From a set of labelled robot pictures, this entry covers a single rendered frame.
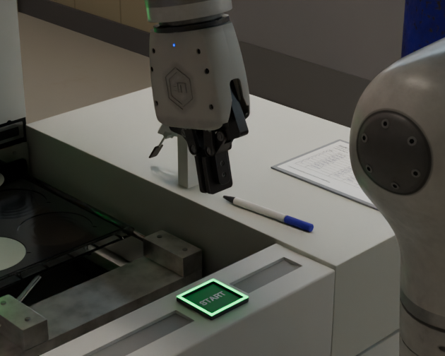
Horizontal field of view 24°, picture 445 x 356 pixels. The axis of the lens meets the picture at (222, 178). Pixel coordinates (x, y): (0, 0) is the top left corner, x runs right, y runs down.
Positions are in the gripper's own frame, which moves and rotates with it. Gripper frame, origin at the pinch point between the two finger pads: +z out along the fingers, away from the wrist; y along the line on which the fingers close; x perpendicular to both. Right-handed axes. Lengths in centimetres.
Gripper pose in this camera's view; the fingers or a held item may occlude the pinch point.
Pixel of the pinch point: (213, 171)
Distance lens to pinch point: 104.9
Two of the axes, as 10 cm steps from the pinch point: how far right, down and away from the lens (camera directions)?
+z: 1.4, 9.5, 2.6
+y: 6.8, 1.0, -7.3
